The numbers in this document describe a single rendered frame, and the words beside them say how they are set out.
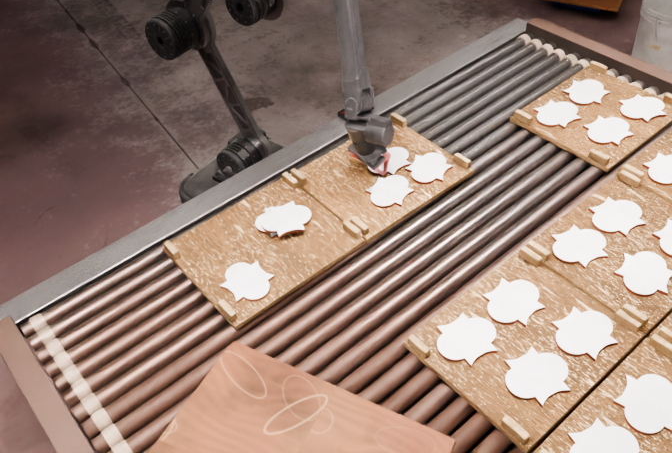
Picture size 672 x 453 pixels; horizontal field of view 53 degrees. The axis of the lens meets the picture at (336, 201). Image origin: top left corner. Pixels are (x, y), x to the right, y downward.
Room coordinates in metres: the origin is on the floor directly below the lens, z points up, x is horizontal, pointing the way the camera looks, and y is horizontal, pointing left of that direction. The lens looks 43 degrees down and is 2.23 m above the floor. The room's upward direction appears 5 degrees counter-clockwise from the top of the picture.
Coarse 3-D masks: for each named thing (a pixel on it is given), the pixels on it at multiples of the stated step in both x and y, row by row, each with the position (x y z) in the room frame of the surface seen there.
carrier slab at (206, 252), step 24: (264, 192) 1.44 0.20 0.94; (288, 192) 1.43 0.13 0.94; (216, 216) 1.36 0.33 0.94; (240, 216) 1.35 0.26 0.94; (312, 216) 1.32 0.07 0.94; (192, 240) 1.27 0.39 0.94; (216, 240) 1.26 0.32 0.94; (240, 240) 1.26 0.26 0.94; (264, 240) 1.25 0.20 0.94; (288, 240) 1.24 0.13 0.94; (312, 240) 1.24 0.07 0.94; (336, 240) 1.23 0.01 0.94; (360, 240) 1.22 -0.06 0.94; (192, 264) 1.19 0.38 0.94; (216, 264) 1.18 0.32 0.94; (264, 264) 1.17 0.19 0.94; (288, 264) 1.16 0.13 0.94; (312, 264) 1.15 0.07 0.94; (216, 288) 1.10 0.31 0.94; (288, 288) 1.08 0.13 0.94; (240, 312) 1.02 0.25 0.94
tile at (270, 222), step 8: (272, 208) 1.34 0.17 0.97; (280, 208) 1.34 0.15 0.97; (288, 208) 1.33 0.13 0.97; (296, 208) 1.33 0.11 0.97; (304, 208) 1.33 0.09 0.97; (264, 216) 1.31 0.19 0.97; (272, 216) 1.31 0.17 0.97; (280, 216) 1.30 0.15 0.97; (288, 216) 1.30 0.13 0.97; (296, 216) 1.30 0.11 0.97; (304, 216) 1.30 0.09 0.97; (264, 224) 1.28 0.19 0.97; (272, 224) 1.28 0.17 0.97; (280, 224) 1.27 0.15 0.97; (288, 224) 1.27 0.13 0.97; (296, 224) 1.27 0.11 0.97; (304, 224) 1.27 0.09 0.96; (272, 232) 1.25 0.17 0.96; (280, 232) 1.25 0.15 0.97; (288, 232) 1.25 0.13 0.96
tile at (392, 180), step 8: (392, 176) 1.45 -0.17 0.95; (400, 176) 1.45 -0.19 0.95; (376, 184) 1.42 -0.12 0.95; (384, 184) 1.42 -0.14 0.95; (392, 184) 1.42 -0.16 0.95; (400, 184) 1.41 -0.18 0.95; (368, 192) 1.40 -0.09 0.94; (376, 192) 1.39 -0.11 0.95; (384, 192) 1.39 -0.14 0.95; (392, 192) 1.38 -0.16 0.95; (400, 192) 1.38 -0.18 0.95; (408, 192) 1.38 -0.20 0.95; (376, 200) 1.36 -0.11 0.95; (384, 200) 1.35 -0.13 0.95; (392, 200) 1.35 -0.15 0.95; (400, 200) 1.35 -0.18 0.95
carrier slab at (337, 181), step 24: (408, 144) 1.60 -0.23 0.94; (432, 144) 1.59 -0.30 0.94; (312, 168) 1.53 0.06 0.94; (336, 168) 1.52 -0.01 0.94; (360, 168) 1.51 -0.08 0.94; (456, 168) 1.47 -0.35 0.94; (312, 192) 1.42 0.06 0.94; (336, 192) 1.41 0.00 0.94; (360, 192) 1.41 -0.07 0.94; (432, 192) 1.38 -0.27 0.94; (336, 216) 1.33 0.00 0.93; (360, 216) 1.31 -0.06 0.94; (384, 216) 1.30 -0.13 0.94
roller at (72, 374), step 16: (560, 64) 1.99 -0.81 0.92; (544, 80) 1.92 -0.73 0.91; (512, 96) 1.83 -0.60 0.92; (480, 112) 1.75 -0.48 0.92; (496, 112) 1.76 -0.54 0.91; (464, 128) 1.68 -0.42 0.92; (448, 144) 1.63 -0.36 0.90; (176, 304) 1.07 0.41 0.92; (192, 304) 1.08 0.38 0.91; (160, 320) 1.03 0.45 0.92; (128, 336) 0.99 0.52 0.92; (144, 336) 0.99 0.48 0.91; (96, 352) 0.95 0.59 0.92; (112, 352) 0.95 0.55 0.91; (80, 368) 0.91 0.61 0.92; (96, 368) 0.92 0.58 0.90; (64, 384) 0.87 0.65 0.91
